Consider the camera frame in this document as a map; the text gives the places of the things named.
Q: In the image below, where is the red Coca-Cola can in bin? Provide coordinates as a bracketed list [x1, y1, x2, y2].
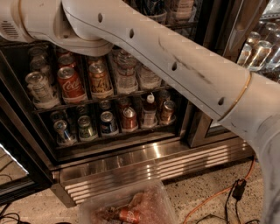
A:
[119, 208, 141, 224]

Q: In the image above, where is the green can bottom shelf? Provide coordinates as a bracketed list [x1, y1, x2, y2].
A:
[78, 115, 98, 142]

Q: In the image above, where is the pale can top shelf right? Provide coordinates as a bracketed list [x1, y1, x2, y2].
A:
[168, 0, 194, 25]

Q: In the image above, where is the orange extension cable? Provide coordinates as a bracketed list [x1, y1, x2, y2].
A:
[183, 156, 257, 224]

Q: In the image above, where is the clear water bottle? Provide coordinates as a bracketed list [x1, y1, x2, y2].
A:
[116, 50, 137, 94]
[137, 65, 162, 89]

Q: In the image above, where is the copper can bottom shelf right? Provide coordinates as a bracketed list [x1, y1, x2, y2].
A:
[160, 100, 176, 124]

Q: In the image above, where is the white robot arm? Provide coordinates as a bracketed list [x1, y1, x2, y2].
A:
[0, 0, 280, 224]

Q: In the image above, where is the clear water bottle right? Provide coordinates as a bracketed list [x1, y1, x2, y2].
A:
[137, 65, 162, 89]

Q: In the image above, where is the brown drink bottle white cap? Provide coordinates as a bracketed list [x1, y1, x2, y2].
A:
[141, 94, 157, 128]

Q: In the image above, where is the dark blue can shelf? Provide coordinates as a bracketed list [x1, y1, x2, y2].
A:
[101, 111, 119, 136]
[139, 0, 167, 24]

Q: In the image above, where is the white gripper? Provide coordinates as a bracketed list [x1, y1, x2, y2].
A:
[0, 0, 33, 43]

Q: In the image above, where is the open glass fridge door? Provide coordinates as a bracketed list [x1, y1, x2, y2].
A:
[0, 94, 53, 206]

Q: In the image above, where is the dark blue can top shelf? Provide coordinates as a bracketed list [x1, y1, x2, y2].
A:
[139, 0, 167, 24]

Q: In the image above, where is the silver can shelf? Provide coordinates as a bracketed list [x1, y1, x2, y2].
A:
[25, 71, 60, 109]
[30, 60, 54, 84]

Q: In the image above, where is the red Coca-Cola can middle front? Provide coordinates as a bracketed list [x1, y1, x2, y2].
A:
[57, 66, 87, 104]

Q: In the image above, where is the orange can middle shelf front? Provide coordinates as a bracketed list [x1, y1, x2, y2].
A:
[88, 63, 114, 99]

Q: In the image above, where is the black power adapter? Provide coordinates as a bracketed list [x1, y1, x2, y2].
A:
[232, 179, 247, 201]

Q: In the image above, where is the closed glass fridge door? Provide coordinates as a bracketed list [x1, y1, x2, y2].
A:
[187, 0, 270, 147]

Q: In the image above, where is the blue silver can bottom left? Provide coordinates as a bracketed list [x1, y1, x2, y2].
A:
[53, 120, 77, 146]

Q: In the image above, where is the clear water bottle left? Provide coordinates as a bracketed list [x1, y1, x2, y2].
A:
[116, 50, 137, 94]

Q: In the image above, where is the clear plastic bin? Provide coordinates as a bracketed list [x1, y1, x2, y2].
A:
[79, 179, 179, 224]

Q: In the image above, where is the silver can middle shelf front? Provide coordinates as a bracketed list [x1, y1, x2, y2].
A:
[25, 71, 60, 109]

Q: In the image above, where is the dark blue can bottom shelf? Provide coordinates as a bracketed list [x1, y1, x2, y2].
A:
[101, 111, 119, 136]

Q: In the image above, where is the red can bottom shelf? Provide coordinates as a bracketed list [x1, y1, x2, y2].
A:
[122, 107, 138, 131]

